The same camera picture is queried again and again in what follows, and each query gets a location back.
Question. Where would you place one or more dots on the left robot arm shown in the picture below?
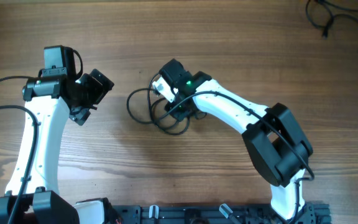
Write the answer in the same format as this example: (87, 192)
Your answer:
(60, 92)

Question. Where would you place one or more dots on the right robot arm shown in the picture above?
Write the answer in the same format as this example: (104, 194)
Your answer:
(276, 144)

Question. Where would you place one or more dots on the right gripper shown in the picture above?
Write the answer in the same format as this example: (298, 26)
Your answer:
(179, 112)

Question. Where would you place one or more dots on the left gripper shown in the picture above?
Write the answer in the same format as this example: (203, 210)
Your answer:
(80, 114)

